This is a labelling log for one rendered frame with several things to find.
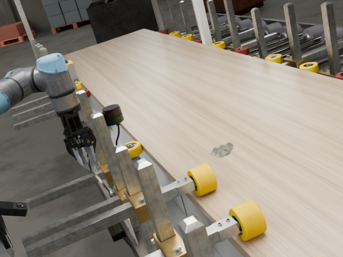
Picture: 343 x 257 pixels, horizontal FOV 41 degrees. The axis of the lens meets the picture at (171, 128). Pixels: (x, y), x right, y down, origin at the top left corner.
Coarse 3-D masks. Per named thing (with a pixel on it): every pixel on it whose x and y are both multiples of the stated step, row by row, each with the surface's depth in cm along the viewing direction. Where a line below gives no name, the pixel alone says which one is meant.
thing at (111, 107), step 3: (111, 105) 144; (114, 105) 144; (117, 105) 143; (105, 108) 143; (108, 108) 142; (111, 108) 142; (114, 108) 141; (105, 111) 141; (114, 117) 141; (108, 126) 142; (117, 126) 145; (108, 129) 143; (117, 135) 146; (117, 138) 146
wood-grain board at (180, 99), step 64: (128, 64) 296; (192, 64) 255; (256, 64) 225; (128, 128) 190; (192, 128) 172; (256, 128) 158; (320, 128) 146; (192, 192) 130; (256, 192) 122; (320, 192) 114; (256, 256) 99
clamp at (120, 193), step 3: (114, 186) 153; (114, 189) 151; (123, 189) 149; (117, 192) 148; (120, 192) 148; (123, 192) 147; (117, 195) 149; (120, 195) 146; (123, 195) 146; (120, 198) 144; (123, 198) 144; (120, 201) 147; (123, 201) 143; (126, 201) 144
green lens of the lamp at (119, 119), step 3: (120, 114) 142; (117, 117) 141; (120, 117) 142; (123, 117) 144; (105, 120) 142; (108, 120) 141; (111, 120) 141; (114, 120) 141; (117, 120) 142; (120, 120) 142; (108, 123) 142; (111, 123) 142; (114, 123) 142; (117, 123) 142
